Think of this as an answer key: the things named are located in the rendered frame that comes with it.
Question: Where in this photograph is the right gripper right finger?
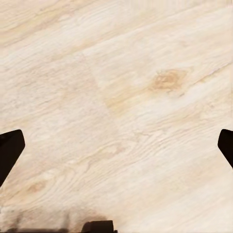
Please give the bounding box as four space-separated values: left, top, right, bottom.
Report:
217 129 233 168

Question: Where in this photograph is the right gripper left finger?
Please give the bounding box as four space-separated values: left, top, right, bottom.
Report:
0 129 25 187

